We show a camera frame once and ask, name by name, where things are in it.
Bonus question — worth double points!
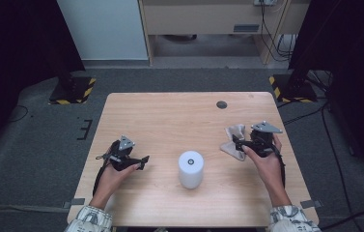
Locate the light grey cloth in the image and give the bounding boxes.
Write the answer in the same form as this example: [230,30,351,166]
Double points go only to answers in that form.
[219,124,253,162]

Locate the thin black floor cable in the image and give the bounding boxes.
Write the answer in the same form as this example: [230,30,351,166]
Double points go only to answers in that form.
[7,104,30,124]

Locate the long black floor cable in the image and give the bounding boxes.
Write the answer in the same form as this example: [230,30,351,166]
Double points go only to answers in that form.
[277,69,364,232]

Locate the striped black stand base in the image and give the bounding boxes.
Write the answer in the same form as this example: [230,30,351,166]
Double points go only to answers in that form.
[268,73,318,104]
[48,76,98,105]

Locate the person's left hand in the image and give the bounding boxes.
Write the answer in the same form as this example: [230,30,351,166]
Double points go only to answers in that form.
[94,162,143,203]

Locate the black curtain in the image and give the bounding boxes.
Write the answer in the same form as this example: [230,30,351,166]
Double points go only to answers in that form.
[0,0,86,162]
[288,0,364,177]

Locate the bundle of black cables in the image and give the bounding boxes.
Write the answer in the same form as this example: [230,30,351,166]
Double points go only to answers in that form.
[259,0,298,63]

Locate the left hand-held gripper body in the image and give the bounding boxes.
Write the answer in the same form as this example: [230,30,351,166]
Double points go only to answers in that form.
[107,134,140,172]

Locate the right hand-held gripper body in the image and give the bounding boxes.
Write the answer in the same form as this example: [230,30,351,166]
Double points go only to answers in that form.
[249,120,283,160]

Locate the person's right hand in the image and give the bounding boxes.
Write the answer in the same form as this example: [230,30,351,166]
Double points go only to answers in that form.
[240,133,286,195]

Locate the grey tape strip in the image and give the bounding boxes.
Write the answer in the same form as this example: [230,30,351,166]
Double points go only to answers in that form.
[62,197,86,210]
[299,199,324,210]

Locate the white power strip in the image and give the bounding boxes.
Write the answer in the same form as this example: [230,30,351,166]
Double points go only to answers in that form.
[253,0,279,8]

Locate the black wrist strap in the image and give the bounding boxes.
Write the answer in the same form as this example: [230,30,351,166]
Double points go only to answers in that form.
[270,143,288,189]
[92,141,121,196]

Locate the grey label plate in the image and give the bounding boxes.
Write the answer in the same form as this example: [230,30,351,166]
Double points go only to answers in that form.
[233,23,261,34]

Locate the white cabinet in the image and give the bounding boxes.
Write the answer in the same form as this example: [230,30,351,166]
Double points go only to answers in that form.
[57,0,149,61]

